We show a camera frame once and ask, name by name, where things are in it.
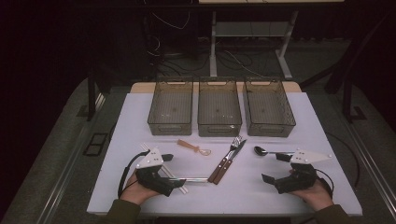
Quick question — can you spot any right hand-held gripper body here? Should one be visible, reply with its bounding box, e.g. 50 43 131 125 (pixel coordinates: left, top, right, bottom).
274 148 332 194

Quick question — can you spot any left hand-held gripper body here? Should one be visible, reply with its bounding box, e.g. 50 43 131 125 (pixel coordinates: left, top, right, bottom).
134 147 178 198

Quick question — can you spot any metal spoon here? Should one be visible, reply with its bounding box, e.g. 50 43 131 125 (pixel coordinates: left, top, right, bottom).
253 146 295 157

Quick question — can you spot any clear brown plastic bin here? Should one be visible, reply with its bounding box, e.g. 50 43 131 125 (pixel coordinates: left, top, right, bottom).
147 77 194 136
197 77 243 138
242 77 297 138

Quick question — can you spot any person's left hand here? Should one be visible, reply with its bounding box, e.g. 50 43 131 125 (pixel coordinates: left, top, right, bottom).
120 173 161 206

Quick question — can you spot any person's right hand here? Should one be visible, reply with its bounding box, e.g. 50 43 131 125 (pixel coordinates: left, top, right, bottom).
289 178 334 213

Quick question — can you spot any white table cover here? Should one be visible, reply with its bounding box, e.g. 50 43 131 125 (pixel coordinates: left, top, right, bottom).
87 91 363 217

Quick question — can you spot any black metal stand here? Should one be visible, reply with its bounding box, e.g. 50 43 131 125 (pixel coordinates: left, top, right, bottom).
86 66 110 122
299 12 396 124

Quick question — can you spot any left hand-held gripper cable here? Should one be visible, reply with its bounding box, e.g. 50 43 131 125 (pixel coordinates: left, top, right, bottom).
117 149 151 199

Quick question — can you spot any hand-held gripper cable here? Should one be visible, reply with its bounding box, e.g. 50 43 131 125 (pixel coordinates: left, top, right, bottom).
117 149 151 199
314 169 334 195

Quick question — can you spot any right hand-held gripper cable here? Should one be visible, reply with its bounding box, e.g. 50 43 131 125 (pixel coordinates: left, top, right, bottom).
314 169 334 195

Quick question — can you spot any knife with wooden handle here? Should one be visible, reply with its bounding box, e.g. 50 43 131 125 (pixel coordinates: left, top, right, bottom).
213 138 248 186

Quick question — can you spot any fork with wooden handle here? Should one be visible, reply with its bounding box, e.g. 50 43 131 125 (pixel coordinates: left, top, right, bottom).
207 135 244 184

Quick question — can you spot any black floor cable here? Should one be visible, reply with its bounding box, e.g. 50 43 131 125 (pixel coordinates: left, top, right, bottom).
325 132 361 189

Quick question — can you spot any black floor frame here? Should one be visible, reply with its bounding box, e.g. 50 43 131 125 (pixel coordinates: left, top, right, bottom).
82 133 109 157

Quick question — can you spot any metal floor rail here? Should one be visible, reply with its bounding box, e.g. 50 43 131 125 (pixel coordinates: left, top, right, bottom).
342 119 396 213
36 92 107 224

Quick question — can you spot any tangle of floor cables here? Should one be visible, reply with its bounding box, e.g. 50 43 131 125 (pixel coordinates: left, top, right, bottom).
143 0 275 78

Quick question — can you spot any white desk frame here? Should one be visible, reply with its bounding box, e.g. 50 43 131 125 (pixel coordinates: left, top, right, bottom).
198 0 345 80

